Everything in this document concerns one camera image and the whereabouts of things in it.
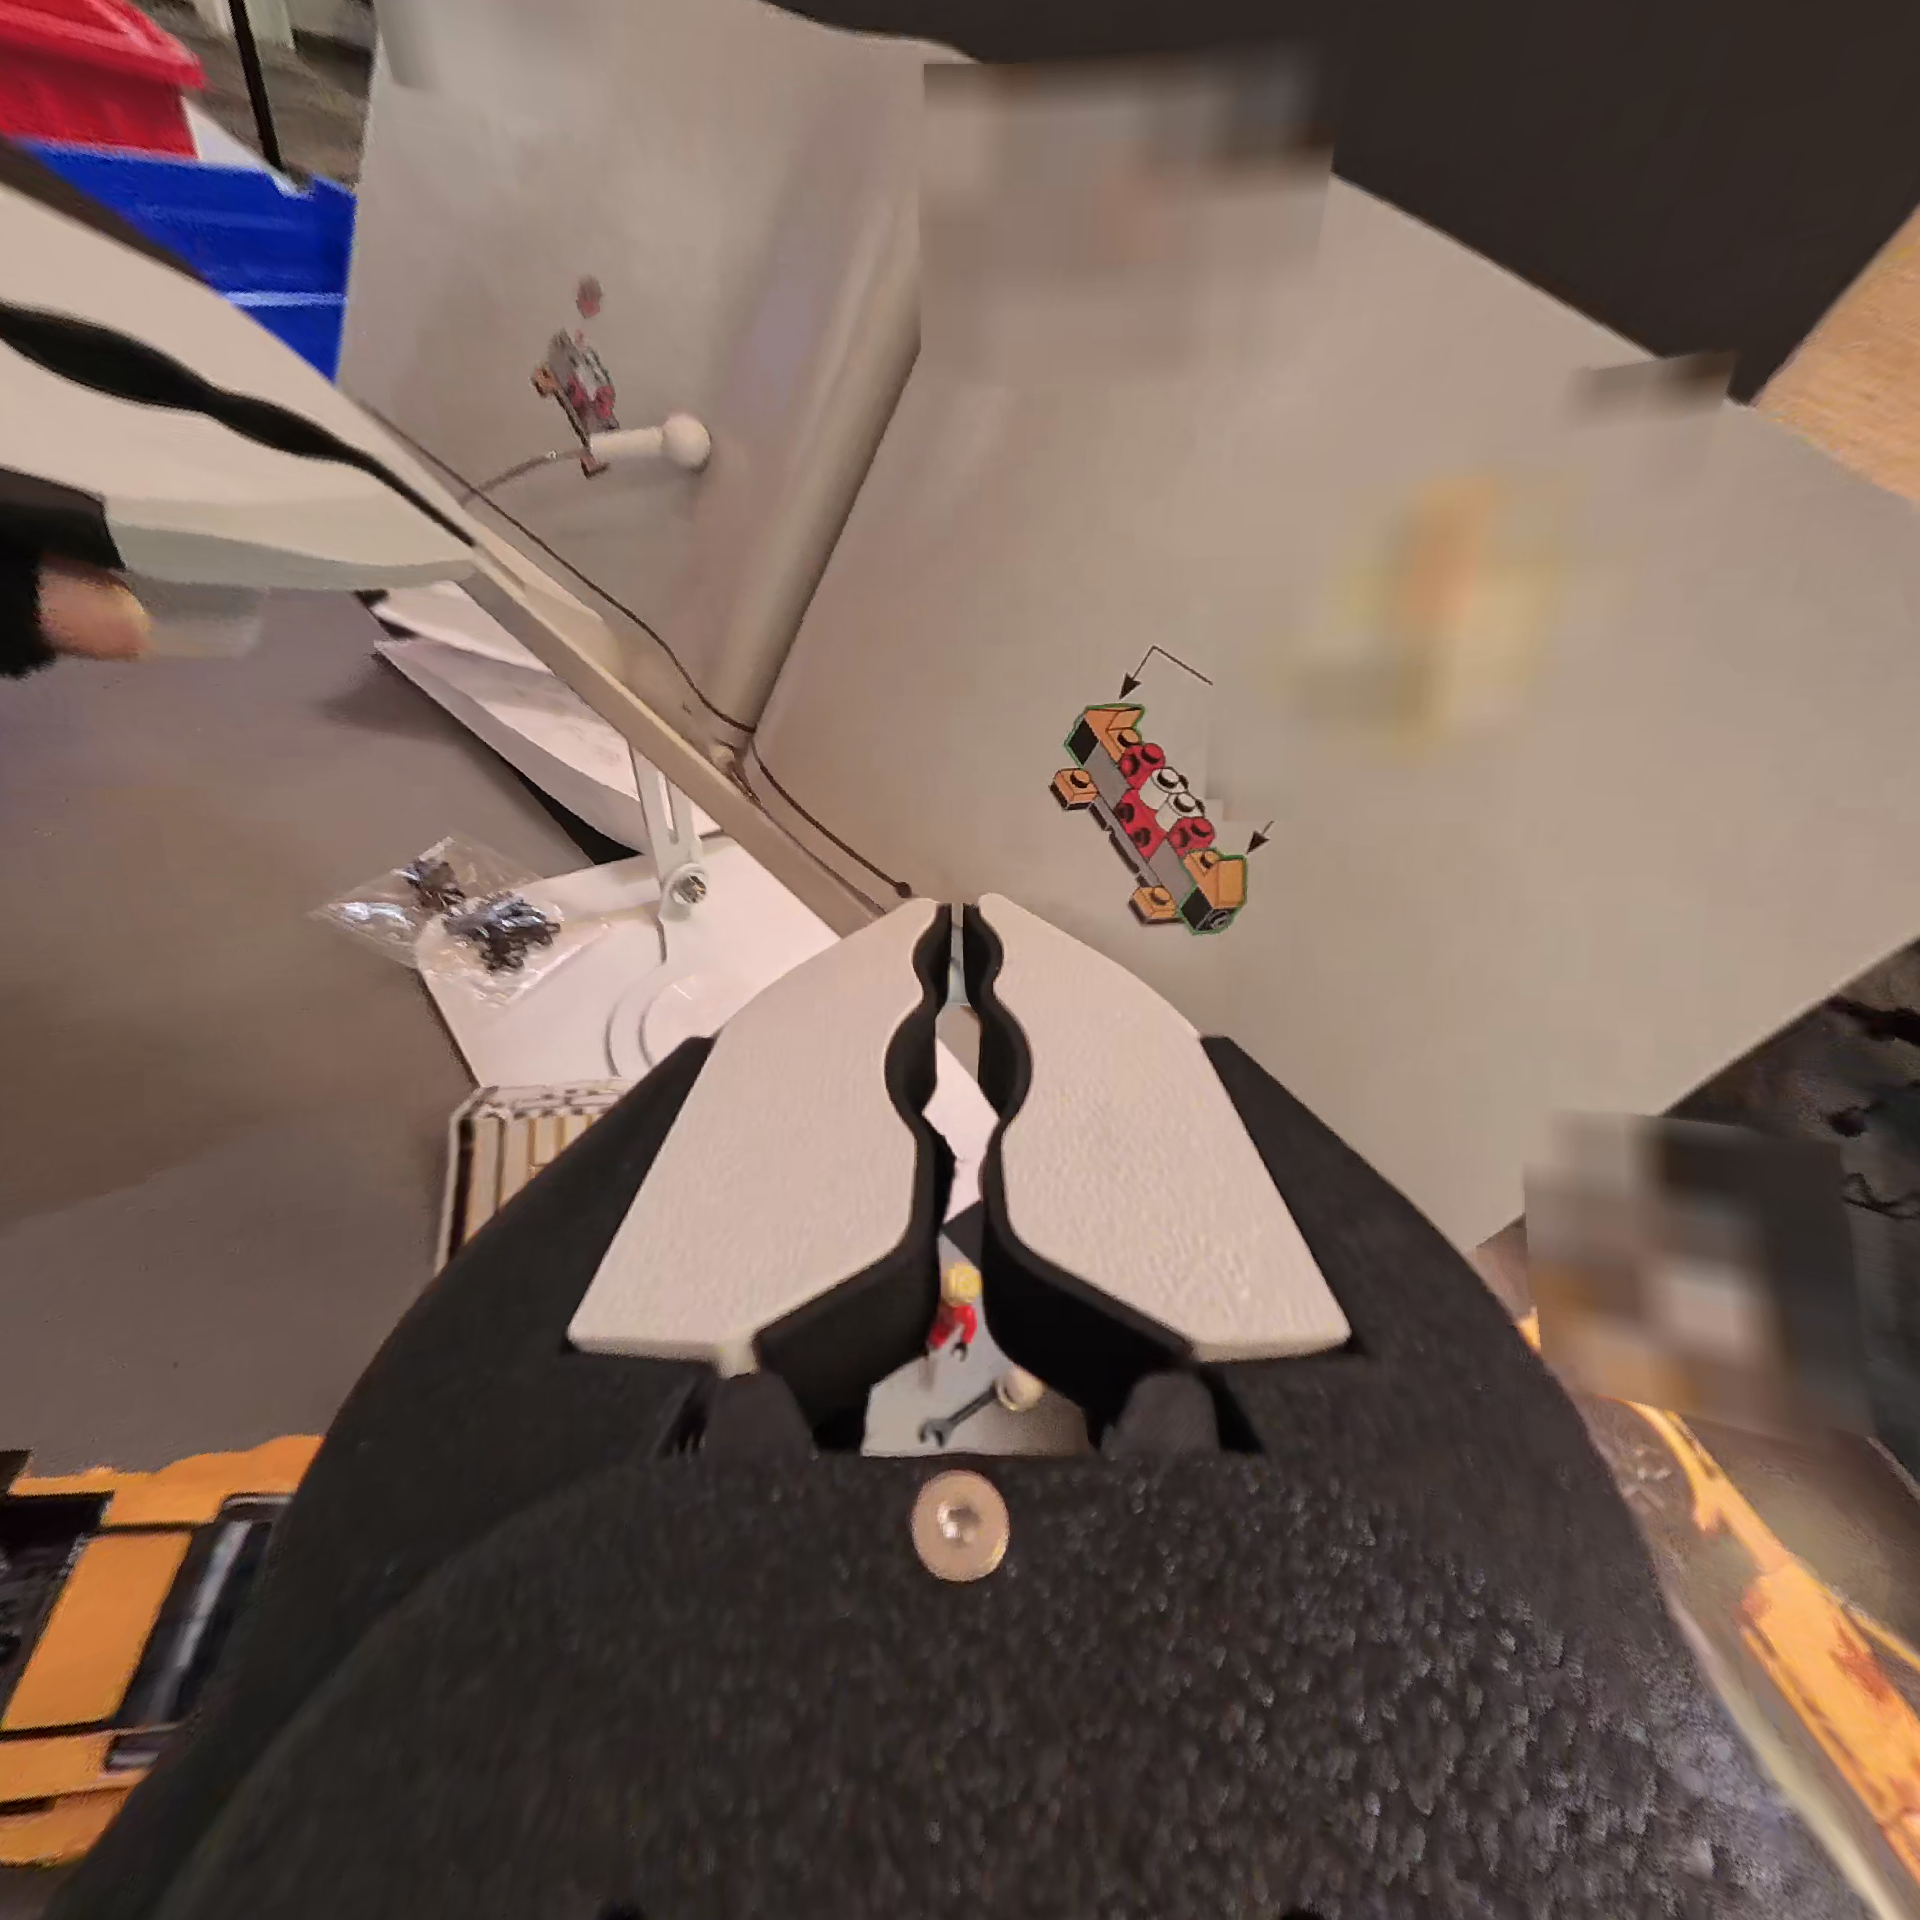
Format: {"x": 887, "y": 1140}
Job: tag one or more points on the black lego set box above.
{"x": 1800, "y": 1621}

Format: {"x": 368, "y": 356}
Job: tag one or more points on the white paper bag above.
{"x": 525, "y": 705}

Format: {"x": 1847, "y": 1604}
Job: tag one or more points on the person's left hand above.
{"x": 92, "y": 615}

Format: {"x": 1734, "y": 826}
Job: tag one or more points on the lego instruction booklet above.
{"x": 1052, "y": 527}

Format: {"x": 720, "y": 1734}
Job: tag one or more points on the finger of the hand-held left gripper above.
{"x": 268, "y": 516}
{"x": 134, "y": 292}

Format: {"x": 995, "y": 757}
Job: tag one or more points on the red lego minifigure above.
{"x": 954, "y": 1323}

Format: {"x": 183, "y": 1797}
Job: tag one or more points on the yellow lego car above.
{"x": 92, "y": 1621}

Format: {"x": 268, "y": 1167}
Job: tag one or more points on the lego sticker sheet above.
{"x": 508, "y": 1157}

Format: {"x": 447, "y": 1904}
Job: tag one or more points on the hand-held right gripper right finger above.
{"x": 1170, "y": 1184}

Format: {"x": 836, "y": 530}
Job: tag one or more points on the clear plastic bag dark pieces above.
{"x": 464, "y": 919}

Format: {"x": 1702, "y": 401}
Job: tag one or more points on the red plastic bin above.
{"x": 76, "y": 79}

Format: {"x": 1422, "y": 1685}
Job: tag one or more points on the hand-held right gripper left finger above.
{"x": 746, "y": 1184}

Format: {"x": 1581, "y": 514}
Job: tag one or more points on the blue plastic bin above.
{"x": 223, "y": 223}

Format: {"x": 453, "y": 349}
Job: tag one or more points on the white book stand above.
{"x": 675, "y": 961}

